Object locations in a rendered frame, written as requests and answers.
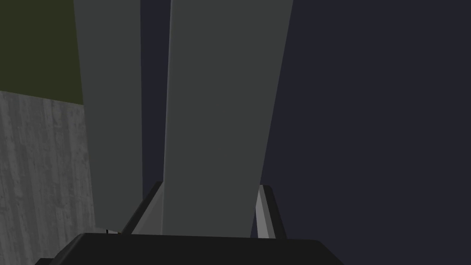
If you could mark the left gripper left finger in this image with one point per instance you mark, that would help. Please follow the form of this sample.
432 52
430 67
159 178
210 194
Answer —
149 215

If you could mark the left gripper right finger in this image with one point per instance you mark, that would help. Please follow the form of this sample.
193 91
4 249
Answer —
268 221

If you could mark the dark blue door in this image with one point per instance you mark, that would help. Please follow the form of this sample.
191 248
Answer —
368 110

